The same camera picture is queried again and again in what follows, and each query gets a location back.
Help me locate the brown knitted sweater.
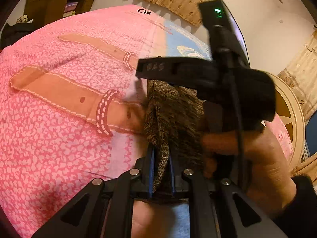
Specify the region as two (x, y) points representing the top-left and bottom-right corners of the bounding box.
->
(144, 80), (204, 191)

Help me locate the pink and blue bedspread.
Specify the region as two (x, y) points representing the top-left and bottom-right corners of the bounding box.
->
(1, 5), (210, 237)

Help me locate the cream wooden headboard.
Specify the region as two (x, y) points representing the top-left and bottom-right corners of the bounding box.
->
(268, 73), (316, 185)

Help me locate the pink pillow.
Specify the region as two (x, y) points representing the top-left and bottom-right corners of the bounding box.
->
(264, 113), (293, 162)

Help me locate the person's right hand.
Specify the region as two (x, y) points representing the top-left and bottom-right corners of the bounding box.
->
(198, 117), (297, 218)

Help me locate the black bag on floor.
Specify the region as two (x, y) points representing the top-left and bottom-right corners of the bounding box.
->
(1, 23), (37, 50)

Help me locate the beige curtain by headboard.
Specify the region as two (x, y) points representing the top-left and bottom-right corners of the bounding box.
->
(278, 32), (317, 124)

